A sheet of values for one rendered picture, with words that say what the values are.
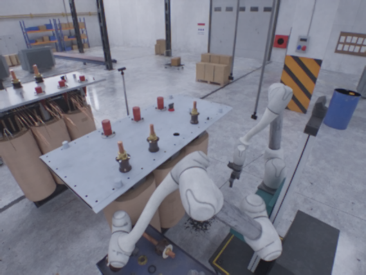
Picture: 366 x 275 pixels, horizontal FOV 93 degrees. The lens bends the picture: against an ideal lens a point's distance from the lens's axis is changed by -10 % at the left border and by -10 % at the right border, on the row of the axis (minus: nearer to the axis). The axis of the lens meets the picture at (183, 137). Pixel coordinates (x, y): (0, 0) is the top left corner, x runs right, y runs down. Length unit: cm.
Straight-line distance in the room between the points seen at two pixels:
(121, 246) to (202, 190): 54
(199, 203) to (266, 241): 56
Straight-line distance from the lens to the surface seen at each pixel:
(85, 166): 143
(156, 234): 155
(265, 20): 1466
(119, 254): 110
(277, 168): 165
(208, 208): 74
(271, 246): 121
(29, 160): 284
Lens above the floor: 219
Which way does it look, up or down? 32 degrees down
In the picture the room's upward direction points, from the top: straight up
